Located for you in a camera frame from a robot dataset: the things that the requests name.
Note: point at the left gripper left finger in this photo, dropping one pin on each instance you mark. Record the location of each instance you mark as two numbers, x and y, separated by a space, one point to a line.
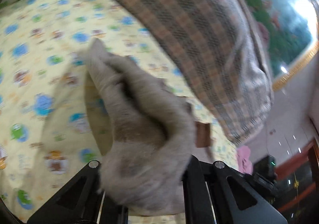
80 201

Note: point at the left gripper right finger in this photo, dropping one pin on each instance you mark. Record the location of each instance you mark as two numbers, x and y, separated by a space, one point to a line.
216 193

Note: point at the beige knitted sweater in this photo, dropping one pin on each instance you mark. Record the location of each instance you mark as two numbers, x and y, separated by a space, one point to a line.
154 134

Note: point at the pink cloth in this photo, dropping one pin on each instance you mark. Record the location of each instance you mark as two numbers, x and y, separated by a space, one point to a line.
244 164

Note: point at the red wooden door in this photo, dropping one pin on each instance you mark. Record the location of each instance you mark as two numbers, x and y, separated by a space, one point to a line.
297 183

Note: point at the yellow cartoon bear quilt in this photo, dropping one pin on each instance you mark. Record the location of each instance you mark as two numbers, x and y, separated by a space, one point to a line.
52 119

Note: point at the brown plaid blanket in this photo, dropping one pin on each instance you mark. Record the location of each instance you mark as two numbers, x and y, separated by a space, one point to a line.
217 46

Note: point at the landscape wall painting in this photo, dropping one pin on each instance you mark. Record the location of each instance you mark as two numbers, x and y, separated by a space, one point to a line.
290 29

